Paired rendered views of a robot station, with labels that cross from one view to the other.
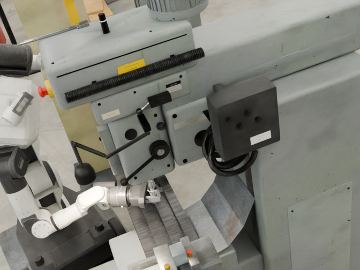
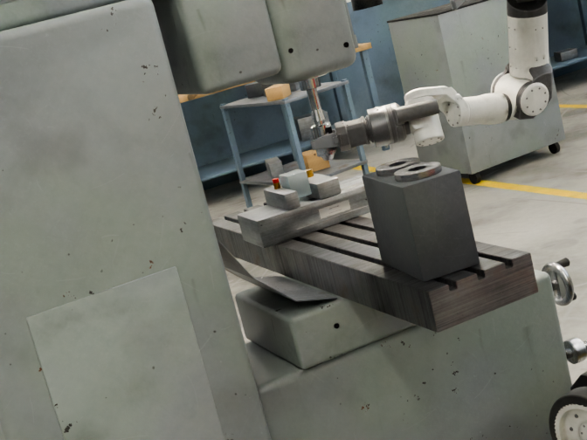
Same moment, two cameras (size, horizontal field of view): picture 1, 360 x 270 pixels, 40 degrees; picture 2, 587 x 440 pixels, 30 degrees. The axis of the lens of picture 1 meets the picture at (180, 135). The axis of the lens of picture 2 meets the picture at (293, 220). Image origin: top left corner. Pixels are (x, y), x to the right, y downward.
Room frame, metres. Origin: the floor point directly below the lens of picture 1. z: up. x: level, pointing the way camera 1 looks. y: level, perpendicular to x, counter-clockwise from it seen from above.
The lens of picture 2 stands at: (3.91, -0.36, 1.53)
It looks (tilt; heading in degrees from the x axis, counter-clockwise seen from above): 12 degrees down; 170
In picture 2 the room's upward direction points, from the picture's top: 14 degrees counter-clockwise
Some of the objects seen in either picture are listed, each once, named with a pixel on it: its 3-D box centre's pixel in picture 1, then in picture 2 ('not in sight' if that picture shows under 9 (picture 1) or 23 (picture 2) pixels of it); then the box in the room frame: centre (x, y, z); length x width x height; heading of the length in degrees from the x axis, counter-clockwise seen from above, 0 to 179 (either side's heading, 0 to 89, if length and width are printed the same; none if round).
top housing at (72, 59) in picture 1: (117, 51); not in sight; (1.50, 0.14, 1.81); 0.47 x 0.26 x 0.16; 102
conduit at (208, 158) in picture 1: (224, 142); not in sight; (1.36, -0.15, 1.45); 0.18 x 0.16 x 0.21; 102
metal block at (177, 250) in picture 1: (178, 254); (295, 184); (1.27, 0.11, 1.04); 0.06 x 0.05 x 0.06; 10
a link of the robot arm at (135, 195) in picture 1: (133, 196); (363, 132); (1.52, 0.24, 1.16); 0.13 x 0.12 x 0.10; 167
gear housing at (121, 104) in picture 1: (134, 82); not in sight; (1.51, 0.11, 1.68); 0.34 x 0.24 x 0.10; 102
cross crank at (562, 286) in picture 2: not in sight; (546, 288); (1.40, 0.64, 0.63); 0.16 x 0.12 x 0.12; 102
